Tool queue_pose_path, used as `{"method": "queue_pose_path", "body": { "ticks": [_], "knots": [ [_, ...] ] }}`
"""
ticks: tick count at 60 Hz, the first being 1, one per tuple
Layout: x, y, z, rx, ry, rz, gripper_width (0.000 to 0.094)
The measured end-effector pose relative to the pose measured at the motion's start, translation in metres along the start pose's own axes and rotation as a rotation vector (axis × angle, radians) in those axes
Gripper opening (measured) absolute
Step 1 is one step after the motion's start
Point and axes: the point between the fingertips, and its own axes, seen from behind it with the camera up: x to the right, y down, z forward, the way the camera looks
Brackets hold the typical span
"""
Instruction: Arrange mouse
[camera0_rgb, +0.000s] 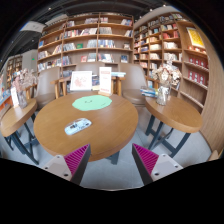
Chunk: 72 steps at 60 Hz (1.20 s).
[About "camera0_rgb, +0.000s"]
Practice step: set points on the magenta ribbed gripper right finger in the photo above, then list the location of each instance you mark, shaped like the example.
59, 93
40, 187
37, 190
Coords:
152, 166

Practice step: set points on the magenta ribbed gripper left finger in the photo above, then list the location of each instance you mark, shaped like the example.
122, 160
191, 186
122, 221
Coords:
70, 167

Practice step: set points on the white patterned computer mouse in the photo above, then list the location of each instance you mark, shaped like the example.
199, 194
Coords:
77, 126

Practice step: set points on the green round mouse pad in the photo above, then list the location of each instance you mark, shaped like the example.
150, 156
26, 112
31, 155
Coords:
94, 102

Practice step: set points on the round wooden right table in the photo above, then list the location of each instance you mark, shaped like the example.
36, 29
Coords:
176, 114

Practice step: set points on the round wooden table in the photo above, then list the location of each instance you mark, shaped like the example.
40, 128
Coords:
176, 114
111, 130
13, 120

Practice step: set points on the round wooden centre table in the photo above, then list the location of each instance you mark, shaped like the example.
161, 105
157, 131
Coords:
111, 130

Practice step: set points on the round wooden left table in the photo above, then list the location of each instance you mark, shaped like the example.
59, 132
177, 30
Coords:
13, 120

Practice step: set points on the stack of books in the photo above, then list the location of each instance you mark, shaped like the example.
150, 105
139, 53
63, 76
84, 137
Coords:
150, 92

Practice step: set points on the brown armchair left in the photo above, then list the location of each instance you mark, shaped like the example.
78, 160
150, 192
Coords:
45, 89

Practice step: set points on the brown armchair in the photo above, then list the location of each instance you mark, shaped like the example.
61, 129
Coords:
45, 89
133, 82

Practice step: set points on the white framed picture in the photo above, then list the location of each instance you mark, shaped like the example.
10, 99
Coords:
81, 81

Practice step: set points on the brown armchair right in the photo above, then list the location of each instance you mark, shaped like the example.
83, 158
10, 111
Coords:
133, 82

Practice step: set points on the glass vase with dried flowers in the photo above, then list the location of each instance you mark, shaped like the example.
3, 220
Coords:
167, 74

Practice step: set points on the small white sign card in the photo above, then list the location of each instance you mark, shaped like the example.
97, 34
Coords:
14, 97

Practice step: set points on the left vase with dried flowers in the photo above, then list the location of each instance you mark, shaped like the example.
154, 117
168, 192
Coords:
24, 79

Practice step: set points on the wooden bookshelf right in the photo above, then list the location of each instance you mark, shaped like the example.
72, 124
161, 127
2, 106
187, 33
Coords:
163, 37

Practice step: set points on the large wooden bookshelf centre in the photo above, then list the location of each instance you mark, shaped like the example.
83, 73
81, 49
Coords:
91, 37

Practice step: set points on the yellow poster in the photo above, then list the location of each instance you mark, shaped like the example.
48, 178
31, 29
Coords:
194, 38

